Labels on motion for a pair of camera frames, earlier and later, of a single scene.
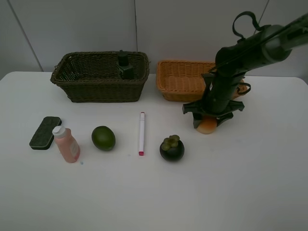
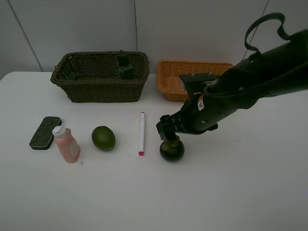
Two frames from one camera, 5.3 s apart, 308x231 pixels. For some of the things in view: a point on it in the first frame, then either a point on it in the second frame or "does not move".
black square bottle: x=124 y=70 does not move
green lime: x=103 y=137 does not move
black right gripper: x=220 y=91 -> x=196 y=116
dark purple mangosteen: x=172 y=148 does not move
